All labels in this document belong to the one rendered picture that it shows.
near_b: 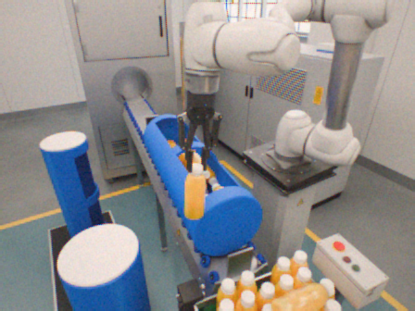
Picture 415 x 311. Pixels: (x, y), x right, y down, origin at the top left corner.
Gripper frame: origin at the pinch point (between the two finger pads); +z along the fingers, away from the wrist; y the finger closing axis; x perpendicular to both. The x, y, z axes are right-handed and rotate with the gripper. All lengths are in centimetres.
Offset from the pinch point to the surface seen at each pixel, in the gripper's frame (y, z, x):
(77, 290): 38, 43, -2
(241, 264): -17.1, 40.6, 7.0
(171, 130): -16, 21, -87
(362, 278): -42, 28, 33
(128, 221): 7, 134, -149
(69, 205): 49, 79, -108
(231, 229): -15.6, 30.4, -0.9
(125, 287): 23, 47, -2
